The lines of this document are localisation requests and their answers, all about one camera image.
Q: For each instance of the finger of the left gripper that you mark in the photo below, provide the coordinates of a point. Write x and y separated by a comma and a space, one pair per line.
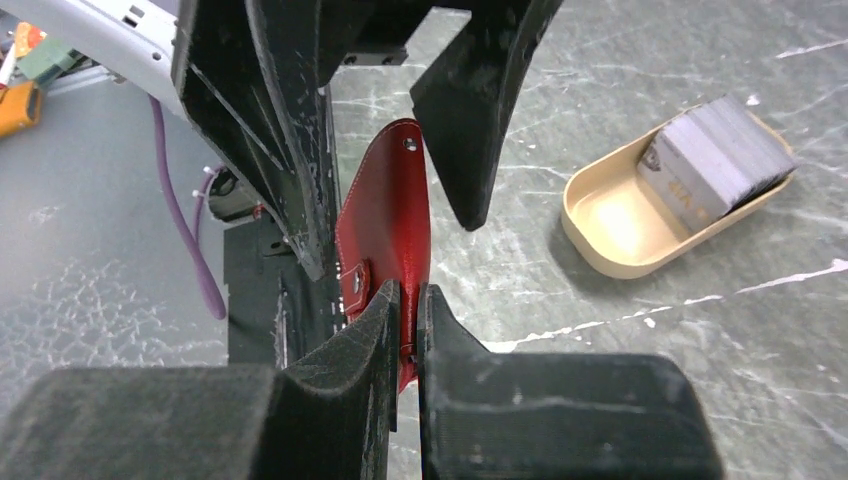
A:
246, 74
465, 99

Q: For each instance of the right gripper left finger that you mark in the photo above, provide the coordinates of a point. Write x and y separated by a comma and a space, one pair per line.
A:
326, 416

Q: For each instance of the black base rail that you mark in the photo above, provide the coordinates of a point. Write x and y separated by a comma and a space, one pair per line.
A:
277, 314

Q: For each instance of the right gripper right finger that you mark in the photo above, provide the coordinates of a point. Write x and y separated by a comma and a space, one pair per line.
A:
486, 415

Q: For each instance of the red leather card holder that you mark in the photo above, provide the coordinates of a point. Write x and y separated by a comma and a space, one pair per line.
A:
383, 232

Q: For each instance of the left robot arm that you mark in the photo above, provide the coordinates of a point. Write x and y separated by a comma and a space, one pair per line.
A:
135, 39

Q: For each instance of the grey credit card stack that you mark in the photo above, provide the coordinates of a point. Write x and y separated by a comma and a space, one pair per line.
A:
711, 160

